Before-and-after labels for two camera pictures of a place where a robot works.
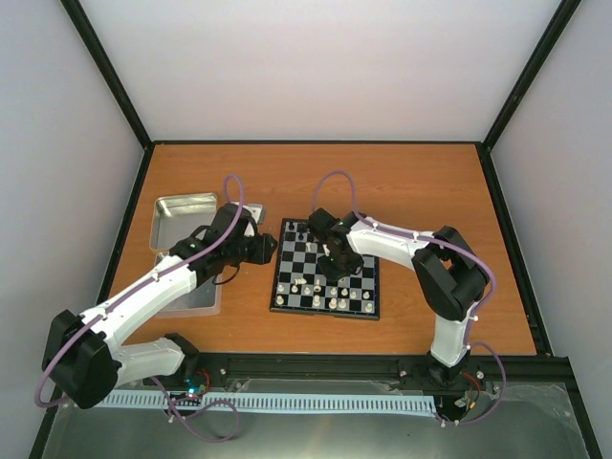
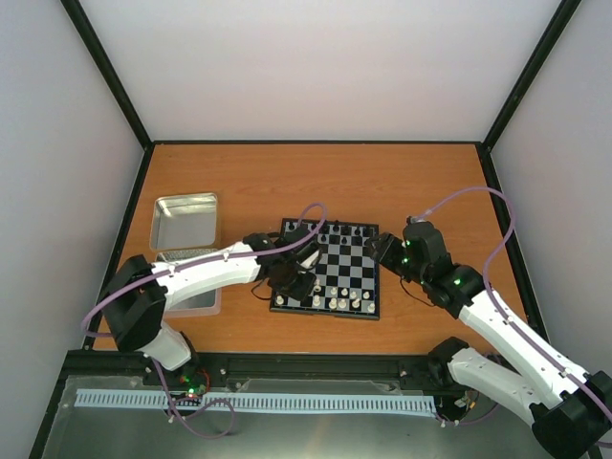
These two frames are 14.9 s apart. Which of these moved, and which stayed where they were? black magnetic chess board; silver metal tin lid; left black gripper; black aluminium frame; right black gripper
Moved: right black gripper; left black gripper
Stayed: silver metal tin lid; black magnetic chess board; black aluminium frame
